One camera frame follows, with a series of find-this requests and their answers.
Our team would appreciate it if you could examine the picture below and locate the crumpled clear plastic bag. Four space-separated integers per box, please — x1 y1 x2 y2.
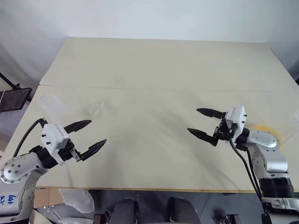
58 189 95 214

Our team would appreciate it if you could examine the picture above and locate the black framed stand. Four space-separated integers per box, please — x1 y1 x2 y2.
0 71 33 113

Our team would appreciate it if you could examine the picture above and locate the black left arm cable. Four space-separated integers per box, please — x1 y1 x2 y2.
13 118 49 157

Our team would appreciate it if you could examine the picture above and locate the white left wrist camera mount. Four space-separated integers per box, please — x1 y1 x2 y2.
40 123 71 164

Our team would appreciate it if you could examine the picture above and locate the yellow round disc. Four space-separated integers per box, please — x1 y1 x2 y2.
253 125 284 150

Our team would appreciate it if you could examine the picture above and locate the clear plastic container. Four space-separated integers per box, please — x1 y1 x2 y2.
288 111 299 139

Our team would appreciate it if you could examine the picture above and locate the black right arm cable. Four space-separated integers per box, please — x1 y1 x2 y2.
229 137 273 224

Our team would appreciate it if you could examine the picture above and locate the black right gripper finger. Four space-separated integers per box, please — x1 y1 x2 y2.
187 127 220 147
196 107 226 119

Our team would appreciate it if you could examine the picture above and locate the grey metal bracket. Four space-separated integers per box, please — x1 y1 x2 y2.
35 204 62 222

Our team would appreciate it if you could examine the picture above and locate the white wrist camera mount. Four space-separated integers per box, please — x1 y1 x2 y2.
225 105 248 137
40 123 71 164

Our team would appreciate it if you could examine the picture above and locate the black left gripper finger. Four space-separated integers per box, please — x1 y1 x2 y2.
80 139 108 162
64 119 93 134

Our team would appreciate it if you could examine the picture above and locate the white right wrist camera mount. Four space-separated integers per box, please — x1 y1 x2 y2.
225 105 248 137

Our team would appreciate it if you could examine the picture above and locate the dark rounded shape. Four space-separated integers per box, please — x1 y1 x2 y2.
168 196 201 224
113 197 139 224

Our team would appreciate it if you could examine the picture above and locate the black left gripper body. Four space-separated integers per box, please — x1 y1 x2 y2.
57 139 85 164

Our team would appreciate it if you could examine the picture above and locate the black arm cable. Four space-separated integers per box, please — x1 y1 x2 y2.
13 118 49 157
229 137 273 224

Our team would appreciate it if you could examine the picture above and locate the small clear plastic cup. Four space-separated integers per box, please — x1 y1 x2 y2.
88 101 107 120

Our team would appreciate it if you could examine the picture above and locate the large clear plastic cup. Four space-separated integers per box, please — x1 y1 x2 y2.
37 92 69 125

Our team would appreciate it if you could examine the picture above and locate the brown cardboard box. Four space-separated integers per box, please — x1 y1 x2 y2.
33 188 62 209

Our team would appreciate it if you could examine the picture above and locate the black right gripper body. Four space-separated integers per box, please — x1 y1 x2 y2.
213 112 236 142

